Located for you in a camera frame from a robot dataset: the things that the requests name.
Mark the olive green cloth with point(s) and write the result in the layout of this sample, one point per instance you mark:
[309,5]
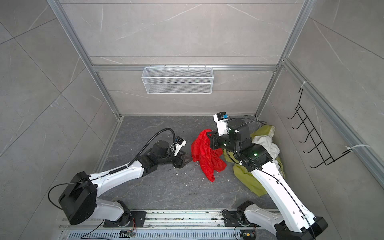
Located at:
[242,173]

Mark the white cloth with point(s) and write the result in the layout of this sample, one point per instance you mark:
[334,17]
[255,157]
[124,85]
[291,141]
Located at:
[267,143]

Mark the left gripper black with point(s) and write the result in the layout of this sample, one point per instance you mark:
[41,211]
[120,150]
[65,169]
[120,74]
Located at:
[179,163]

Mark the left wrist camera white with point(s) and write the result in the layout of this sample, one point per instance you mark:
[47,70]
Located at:
[177,145]

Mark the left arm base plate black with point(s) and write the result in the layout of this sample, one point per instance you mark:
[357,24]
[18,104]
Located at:
[136,218]

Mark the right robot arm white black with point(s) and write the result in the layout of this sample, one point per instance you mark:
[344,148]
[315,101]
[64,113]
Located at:
[294,220]

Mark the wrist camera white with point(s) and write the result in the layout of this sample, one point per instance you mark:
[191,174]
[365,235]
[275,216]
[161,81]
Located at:
[221,120]
[177,145]

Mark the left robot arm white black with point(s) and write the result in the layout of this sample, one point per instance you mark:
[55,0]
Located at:
[81,198]

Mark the white wire mesh basket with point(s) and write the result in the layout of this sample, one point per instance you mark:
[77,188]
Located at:
[178,80]

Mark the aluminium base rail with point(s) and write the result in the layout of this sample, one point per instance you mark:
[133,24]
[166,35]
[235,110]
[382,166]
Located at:
[166,225]

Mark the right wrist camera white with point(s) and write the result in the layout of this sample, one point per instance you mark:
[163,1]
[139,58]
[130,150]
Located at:
[221,120]

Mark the red cloth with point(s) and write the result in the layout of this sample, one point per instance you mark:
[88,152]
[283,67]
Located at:
[209,159]

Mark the black wire hook rack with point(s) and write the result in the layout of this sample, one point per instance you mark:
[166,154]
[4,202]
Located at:
[313,136]

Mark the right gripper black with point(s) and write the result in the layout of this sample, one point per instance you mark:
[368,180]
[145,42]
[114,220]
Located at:
[214,138]

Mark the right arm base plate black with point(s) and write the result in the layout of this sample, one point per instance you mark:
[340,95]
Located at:
[234,218]

